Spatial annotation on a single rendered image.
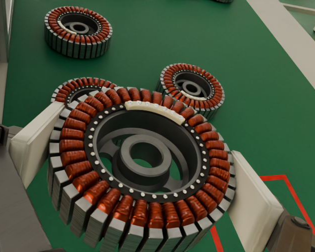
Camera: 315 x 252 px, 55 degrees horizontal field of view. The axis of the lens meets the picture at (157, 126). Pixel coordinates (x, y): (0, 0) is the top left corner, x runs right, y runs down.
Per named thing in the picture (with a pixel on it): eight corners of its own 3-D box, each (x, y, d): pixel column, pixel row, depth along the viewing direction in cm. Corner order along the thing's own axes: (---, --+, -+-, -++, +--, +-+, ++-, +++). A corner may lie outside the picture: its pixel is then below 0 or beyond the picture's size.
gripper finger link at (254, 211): (271, 205, 14) (286, 209, 14) (230, 148, 20) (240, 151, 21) (246, 258, 15) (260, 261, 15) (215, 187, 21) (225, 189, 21)
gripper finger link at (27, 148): (16, 205, 13) (-2, 201, 13) (56, 146, 20) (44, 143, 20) (28, 143, 12) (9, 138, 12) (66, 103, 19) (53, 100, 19)
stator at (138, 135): (219, 284, 17) (252, 257, 14) (13, 240, 15) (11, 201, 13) (211, 141, 25) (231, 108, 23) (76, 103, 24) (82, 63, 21)
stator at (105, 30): (77, 16, 59) (79, -2, 56) (121, 46, 56) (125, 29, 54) (29, 33, 51) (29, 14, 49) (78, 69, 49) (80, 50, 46)
